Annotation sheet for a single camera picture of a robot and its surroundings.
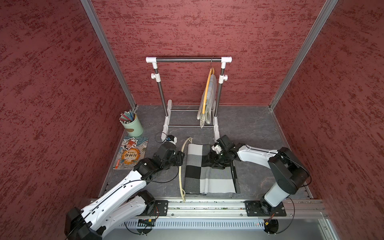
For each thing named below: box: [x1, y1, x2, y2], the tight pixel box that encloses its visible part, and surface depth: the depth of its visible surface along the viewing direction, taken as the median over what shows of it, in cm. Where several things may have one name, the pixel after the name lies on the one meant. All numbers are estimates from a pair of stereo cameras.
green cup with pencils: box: [119, 109, 144, 137], surface depth 97 cm
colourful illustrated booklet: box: [113, 136, 149, 170], surface depth 97 cm
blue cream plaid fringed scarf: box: [197, 74, 217, 129], surface depth 92 cm
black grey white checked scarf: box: [183, 143, 241, 195], surface depth 85 cm
